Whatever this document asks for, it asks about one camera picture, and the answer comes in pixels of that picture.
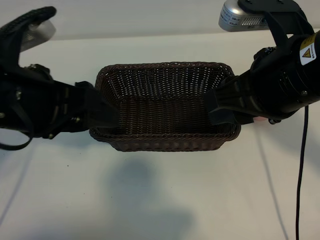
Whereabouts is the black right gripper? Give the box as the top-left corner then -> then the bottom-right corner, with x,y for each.
204,42 -> 315,125

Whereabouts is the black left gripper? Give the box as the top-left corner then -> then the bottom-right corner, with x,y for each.
0,63 -> 121,140

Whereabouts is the brown wicker basket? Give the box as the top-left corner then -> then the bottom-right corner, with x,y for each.
89,61 -> 242,153

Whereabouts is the black looped gripper cable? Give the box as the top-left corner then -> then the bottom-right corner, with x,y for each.
0,96 -> 35,151

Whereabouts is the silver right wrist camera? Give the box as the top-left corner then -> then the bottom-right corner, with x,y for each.
218,0 -> 270,33

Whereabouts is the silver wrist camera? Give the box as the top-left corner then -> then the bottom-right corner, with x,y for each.
21,21 -> 56,52
218,0 -> 270,33

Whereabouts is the black hanging cable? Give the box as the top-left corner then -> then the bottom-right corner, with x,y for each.
294,104 -> 310,240

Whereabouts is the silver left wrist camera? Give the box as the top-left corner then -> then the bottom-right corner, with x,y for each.
21,21 -> 56,52

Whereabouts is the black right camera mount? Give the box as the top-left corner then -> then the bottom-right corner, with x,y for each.
237,0 -> 316,48

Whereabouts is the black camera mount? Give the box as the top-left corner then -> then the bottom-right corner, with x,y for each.
0,12 -> 51,73
237,0 -> 316,48

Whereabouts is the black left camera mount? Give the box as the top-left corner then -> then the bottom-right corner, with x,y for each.
0,12 -> 51,73

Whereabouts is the black braided camera cable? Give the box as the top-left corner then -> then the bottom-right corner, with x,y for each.
0,6 -> 57,36

